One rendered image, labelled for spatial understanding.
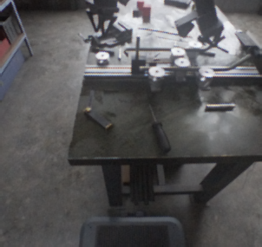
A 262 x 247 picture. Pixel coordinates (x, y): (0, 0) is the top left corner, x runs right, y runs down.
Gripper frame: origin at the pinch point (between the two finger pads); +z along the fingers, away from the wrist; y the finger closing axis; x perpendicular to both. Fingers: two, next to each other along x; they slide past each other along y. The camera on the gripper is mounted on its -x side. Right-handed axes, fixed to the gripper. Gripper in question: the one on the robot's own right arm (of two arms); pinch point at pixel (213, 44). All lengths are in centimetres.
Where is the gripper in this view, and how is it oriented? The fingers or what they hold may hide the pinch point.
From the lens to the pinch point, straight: 80.2
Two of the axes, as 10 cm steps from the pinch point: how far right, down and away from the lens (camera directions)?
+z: 4.7, 5.5, 6.9
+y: 0.3, 7.7, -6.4
